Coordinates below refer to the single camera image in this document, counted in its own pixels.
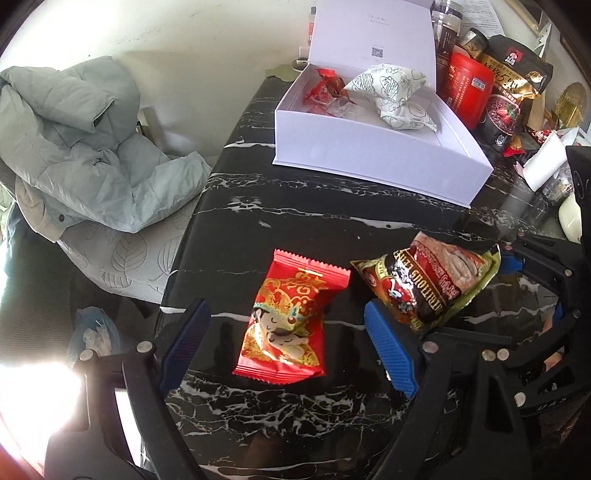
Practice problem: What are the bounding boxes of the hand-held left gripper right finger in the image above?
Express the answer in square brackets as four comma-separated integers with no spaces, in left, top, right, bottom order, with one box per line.
[364,299,546,480]

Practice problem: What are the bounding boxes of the brown paper bag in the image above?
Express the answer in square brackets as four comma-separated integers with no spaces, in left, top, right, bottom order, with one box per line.
[526,97,550,134]

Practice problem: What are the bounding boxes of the blue plastic bag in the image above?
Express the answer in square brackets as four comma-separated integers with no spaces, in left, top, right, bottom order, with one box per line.
[69,305,122,365]

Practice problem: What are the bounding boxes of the grey-green down jacket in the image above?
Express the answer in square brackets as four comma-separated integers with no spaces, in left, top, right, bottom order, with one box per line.
[0,55,213,243]

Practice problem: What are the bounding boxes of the gold strawberry-print bag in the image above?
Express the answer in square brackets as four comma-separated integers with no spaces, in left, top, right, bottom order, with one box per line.
[478,60,550,155]

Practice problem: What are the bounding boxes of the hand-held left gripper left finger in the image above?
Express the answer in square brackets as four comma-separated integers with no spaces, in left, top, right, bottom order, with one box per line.
[44,298,212,480]

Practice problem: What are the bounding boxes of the grey leaf-pattern chair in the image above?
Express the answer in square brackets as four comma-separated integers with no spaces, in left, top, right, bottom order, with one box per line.
[55,152,213,305]

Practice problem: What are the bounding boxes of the red candy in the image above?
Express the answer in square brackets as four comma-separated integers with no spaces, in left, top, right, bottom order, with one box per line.
[302,67,345,114]

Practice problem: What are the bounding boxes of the white paper cup stack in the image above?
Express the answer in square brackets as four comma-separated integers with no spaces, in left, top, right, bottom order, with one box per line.
[524,134,570,191]

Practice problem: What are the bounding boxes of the red cartoon-figure snack packet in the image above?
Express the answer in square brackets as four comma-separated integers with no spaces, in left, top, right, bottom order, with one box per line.
[232,249,352,385]

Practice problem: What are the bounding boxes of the black bag with red logo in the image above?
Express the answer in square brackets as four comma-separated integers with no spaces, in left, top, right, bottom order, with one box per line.
[487,34,554,93]

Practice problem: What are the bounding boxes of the white paper sheet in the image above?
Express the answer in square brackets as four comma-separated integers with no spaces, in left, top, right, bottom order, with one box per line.
[462,0,502,28]

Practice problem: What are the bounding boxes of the white gift box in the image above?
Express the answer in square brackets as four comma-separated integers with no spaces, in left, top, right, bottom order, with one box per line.
[271,0,495,207]

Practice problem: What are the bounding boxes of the white printed snack packet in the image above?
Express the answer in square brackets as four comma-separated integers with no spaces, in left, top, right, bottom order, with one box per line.
[344,64,428,109]
[376,88,438,136]

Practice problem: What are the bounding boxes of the gold round ornament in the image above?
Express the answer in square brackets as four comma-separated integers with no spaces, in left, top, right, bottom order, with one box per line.
[554,82,588,123]

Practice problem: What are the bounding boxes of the small dark clear-lid jar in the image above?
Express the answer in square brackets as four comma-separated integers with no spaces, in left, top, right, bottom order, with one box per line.
[431,0,465,28]

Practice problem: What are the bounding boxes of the green-edged brown snack packet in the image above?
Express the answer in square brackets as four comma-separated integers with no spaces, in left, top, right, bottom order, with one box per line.
[350,231,502,334]

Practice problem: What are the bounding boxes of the clear jelly cup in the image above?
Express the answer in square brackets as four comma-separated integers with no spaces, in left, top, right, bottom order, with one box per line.
[330,99,365,120]

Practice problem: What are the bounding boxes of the red canister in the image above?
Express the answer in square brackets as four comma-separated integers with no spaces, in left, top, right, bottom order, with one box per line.
[445,52,495,132]

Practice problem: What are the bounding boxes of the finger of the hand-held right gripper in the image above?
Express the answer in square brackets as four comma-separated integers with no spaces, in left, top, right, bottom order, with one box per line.
[501,237,580,296]
[425,307,583,370]

